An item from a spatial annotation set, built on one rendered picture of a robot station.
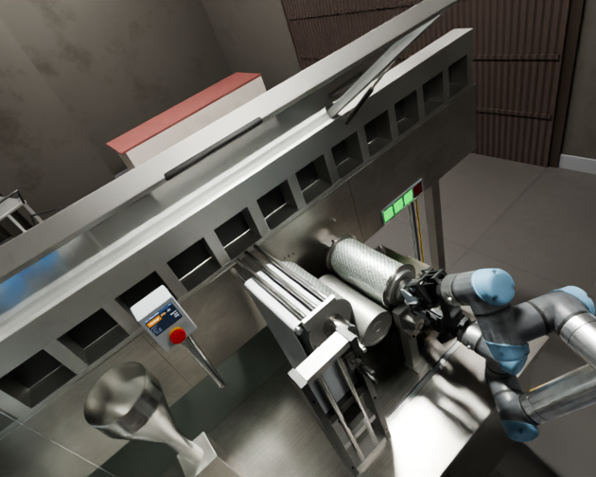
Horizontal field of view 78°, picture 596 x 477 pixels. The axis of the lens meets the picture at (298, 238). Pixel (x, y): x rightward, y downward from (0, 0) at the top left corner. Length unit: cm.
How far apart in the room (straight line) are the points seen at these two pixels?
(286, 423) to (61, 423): 67
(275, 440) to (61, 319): 77
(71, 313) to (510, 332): 98
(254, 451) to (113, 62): 579
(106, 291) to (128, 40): 569
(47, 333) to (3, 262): 56
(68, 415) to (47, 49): 552
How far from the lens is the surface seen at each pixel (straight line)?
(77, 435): 129
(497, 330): 88
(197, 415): 143
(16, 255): 52
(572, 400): 112
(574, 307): 93
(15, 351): 108
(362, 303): 115
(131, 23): 655
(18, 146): 592
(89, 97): 639
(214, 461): 116
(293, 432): 139
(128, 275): 103
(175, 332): 73
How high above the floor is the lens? 212
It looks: 38 degrees down
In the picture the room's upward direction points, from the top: 22 degrees counter-clockwise
